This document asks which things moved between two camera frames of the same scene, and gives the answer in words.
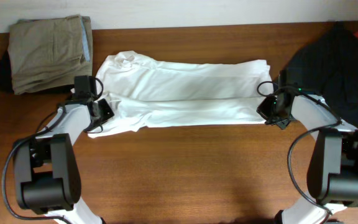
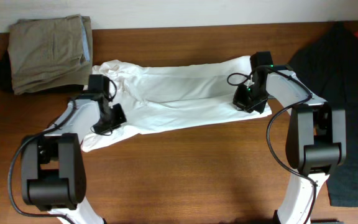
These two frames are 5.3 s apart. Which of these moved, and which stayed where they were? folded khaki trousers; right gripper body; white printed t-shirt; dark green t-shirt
Moved: right gripper body
Stayed: dark green t-shirt; white printed t-shirt; folded khaki trousers
